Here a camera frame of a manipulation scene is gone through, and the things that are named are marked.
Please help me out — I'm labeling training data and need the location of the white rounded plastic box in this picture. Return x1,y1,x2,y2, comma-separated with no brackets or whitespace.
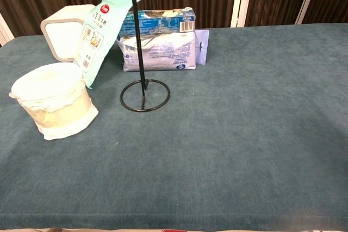
40,4,96,63

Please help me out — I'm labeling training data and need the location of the blue tissue pack with barcode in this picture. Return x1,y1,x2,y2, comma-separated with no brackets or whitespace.
119,7,196,37

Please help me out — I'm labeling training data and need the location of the blue-green table cloth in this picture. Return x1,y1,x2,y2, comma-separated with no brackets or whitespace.
0,22,348,231

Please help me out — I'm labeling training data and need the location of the teal cloth wipes pouch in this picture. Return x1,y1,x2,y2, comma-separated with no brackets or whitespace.
73,0,142,89

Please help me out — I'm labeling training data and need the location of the white wipes pack lavender tab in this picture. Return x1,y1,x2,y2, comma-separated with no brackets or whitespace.
116,29,210,72

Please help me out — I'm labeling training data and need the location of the white toilet paper roll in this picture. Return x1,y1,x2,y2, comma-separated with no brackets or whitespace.
9,62,99,141

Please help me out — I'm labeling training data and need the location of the black metal paper stand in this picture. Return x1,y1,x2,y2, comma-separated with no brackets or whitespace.
120,0,171,112

